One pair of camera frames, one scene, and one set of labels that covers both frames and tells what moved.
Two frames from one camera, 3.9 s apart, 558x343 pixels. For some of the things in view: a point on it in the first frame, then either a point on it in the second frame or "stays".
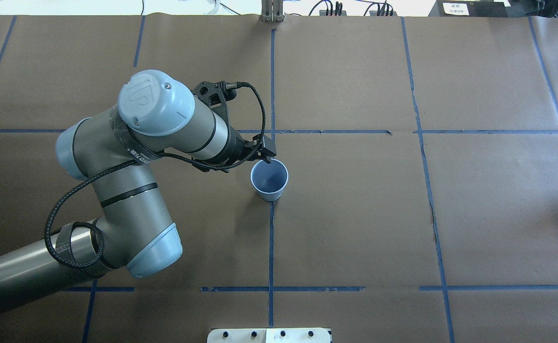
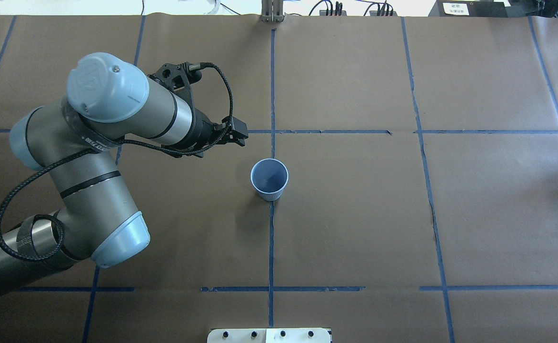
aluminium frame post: (272, 11) stays
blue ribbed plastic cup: (269, 179) stays
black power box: (469, 8) stays
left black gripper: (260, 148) to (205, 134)
